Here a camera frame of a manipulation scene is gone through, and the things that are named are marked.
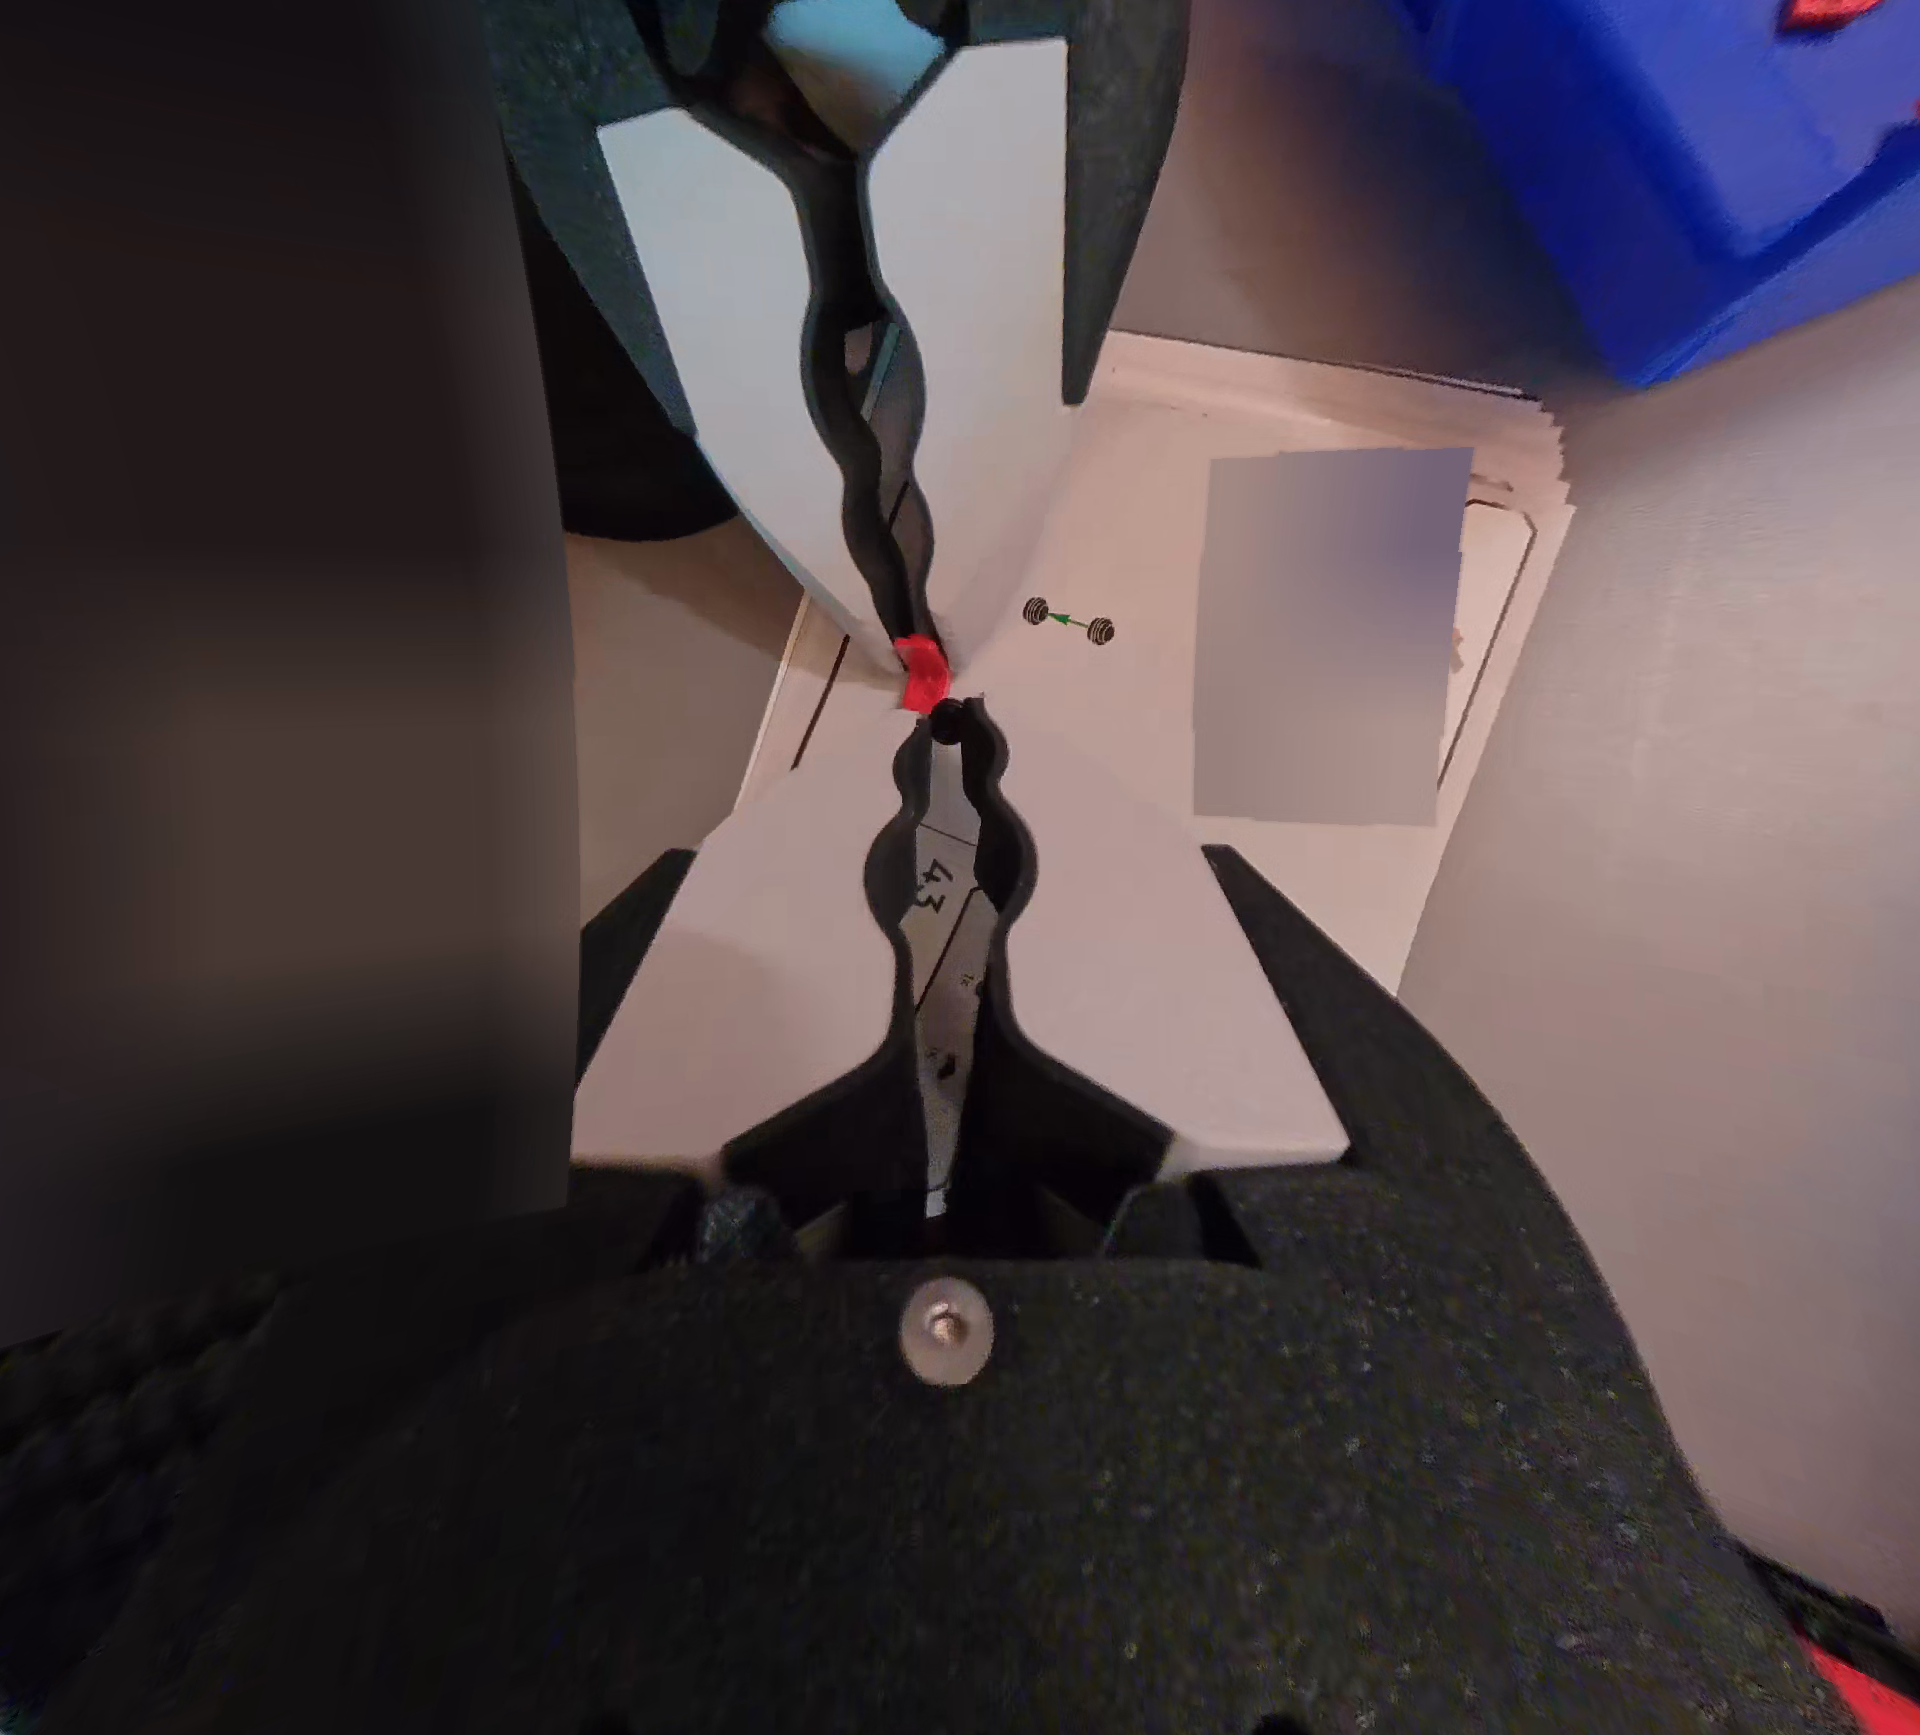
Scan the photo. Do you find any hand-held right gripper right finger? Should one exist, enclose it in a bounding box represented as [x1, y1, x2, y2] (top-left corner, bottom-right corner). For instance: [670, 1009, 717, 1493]
[958, 696, 1348, 1180]

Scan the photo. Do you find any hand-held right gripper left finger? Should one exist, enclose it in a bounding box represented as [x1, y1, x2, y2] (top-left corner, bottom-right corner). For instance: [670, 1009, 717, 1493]
[574, 712, 940, 1184]

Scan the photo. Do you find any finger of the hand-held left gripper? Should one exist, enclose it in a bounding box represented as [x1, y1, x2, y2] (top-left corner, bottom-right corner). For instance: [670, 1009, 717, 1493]
[864, 35, 1080, 657]
[595, 103, 917, 691]

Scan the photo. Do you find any blue plastic bin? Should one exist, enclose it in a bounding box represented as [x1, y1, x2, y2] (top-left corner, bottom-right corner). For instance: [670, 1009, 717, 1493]
[1275, 0, 1920, 388]

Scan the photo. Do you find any red and black lego car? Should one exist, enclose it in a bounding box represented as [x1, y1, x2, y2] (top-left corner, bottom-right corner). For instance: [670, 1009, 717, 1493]
[1747, 1557, 1920, 1735]

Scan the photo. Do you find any lego instruction booklet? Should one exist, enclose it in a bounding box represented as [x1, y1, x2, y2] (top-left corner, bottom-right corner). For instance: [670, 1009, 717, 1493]
[579, 332, 1578, 1217]

